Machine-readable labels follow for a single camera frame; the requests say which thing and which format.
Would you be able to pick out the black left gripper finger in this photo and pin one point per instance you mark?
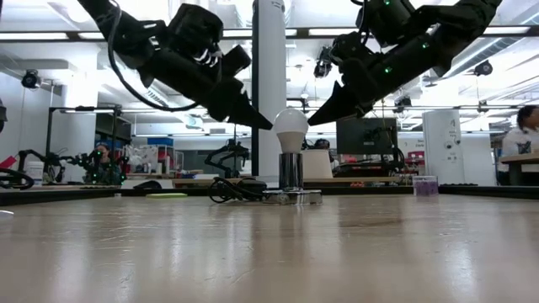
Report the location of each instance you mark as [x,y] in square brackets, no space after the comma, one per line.
[222,114]
[248,115]

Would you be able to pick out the white lightbulb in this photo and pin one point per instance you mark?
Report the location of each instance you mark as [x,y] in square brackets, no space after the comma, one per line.
[290,128]

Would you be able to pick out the chrome lamp socket base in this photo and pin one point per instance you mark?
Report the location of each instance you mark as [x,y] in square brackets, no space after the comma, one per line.
[291,173]

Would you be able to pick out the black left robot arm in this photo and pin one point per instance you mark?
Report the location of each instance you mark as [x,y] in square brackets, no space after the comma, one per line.
[130,38]

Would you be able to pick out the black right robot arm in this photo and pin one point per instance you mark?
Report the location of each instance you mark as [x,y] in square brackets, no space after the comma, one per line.
[450,21]

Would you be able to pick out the black background robot arm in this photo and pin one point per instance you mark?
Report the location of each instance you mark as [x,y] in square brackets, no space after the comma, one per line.
[229,151]
[42,157]
[84,162]

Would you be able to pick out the black monitor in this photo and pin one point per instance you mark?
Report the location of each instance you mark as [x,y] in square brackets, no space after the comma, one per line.
[366,136]

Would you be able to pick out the person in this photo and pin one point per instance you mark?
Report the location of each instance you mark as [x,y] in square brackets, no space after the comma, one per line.
[322,144]
[102,150]
[520,139]

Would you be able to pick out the tall room pillar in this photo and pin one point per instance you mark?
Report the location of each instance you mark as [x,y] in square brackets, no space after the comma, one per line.
[271,63]

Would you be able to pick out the beige lampshade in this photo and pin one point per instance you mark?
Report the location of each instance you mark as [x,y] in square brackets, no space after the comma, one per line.
[318,165]

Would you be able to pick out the blue storage bin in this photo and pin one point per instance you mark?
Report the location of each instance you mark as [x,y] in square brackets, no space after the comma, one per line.
[160,142]

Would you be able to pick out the white cabinet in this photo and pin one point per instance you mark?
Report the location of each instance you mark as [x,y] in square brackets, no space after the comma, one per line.
[442,147]

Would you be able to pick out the flat green pad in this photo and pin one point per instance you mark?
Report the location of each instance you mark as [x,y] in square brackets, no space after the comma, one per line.
[167,196]

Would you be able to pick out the small purple container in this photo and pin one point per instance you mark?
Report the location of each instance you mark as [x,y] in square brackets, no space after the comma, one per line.
[425,186]

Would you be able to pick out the flat black object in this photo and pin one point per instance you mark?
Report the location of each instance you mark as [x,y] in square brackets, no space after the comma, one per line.
[148,186]

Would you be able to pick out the wooden workbench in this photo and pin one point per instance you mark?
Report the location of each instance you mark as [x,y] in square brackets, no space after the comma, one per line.
[520,159]

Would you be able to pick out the white bucket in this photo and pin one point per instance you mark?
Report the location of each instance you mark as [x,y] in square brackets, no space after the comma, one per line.
[35,170]

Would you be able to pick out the black ceiling camera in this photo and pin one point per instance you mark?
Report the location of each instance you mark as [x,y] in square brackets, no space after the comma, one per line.
[483,68]
[322,65]
[30,79]
[402,103]

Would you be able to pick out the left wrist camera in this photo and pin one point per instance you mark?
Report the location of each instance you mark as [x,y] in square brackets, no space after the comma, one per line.
[236,59]

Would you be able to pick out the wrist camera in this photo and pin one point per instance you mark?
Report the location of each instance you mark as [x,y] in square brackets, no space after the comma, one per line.
[236,59]
[347,46]

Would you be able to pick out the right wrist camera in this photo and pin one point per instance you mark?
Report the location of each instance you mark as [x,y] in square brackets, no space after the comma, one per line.
[347,46]

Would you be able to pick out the ceiling light rail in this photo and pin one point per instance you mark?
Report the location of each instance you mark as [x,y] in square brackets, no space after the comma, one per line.
[301,33]

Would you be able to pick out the black metal frame stand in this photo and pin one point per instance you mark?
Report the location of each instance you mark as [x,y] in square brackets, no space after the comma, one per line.
[49,143]

